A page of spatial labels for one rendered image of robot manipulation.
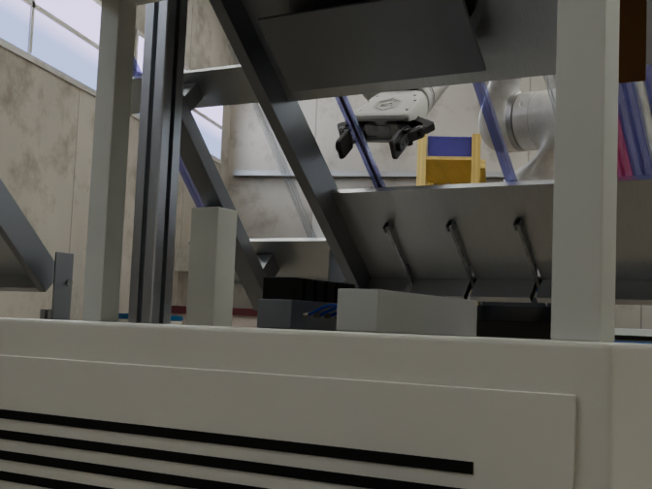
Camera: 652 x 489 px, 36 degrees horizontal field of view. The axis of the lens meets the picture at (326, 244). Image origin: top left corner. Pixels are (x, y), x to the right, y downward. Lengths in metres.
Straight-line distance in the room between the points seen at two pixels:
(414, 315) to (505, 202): 0.43
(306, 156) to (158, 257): 0.36
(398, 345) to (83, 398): 0.27
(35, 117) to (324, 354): 7.00
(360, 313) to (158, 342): 0.35
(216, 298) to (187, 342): 1.04
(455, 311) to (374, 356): 0.58
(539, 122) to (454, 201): 0.54
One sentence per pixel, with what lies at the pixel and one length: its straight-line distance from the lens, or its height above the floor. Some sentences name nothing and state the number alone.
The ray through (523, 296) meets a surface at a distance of 1.57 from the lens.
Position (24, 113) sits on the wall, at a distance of 7.47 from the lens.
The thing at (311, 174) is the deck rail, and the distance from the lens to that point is 1.56.
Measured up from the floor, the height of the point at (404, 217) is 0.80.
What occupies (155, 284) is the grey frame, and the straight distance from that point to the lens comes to 1.29.
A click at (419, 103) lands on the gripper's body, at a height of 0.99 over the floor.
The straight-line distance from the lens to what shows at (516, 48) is 1.33.
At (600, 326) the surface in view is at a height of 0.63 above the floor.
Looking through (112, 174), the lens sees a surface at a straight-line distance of 1.18.
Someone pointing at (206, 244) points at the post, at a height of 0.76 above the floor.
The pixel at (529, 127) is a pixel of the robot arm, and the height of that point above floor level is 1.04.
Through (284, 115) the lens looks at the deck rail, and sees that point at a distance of 1.51.
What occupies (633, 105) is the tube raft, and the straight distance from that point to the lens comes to 1.35.
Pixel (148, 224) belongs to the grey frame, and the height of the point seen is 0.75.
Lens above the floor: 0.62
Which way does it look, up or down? 5 degrees up
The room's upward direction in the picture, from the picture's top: 2 degrees clockwise
